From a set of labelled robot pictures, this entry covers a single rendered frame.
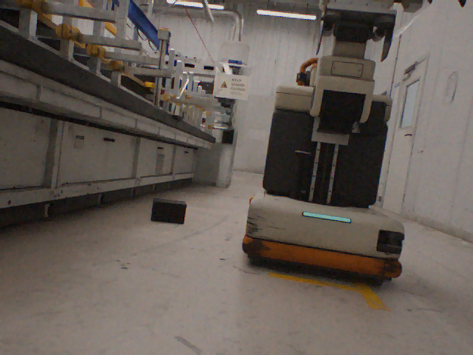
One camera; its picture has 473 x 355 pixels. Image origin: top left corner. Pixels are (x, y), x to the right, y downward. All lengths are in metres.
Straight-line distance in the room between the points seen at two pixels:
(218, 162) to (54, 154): 4.05
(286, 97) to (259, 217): 0.63
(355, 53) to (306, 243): 0.79
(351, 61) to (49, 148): 1.43
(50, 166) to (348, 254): 1.43
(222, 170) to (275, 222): 4.26
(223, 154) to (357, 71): 4.25
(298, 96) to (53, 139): 1.19
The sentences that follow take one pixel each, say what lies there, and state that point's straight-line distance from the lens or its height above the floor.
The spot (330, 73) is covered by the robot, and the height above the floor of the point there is 0.82.
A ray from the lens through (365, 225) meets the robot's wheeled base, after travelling 1.69.
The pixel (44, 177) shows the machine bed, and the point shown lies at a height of 0.21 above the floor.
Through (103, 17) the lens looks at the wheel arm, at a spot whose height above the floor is 0.81.
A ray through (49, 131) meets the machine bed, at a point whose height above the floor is 0.43.
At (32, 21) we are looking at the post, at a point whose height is 0.77.
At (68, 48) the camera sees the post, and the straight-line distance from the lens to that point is 1.75.
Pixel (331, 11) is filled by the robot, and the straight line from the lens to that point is 1.72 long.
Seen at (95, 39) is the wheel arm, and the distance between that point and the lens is 1.77.
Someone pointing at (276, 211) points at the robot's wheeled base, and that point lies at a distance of 1.64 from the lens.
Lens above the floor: 0.42
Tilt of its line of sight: 3 degrees down
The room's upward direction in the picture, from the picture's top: 8 degrees clockwise
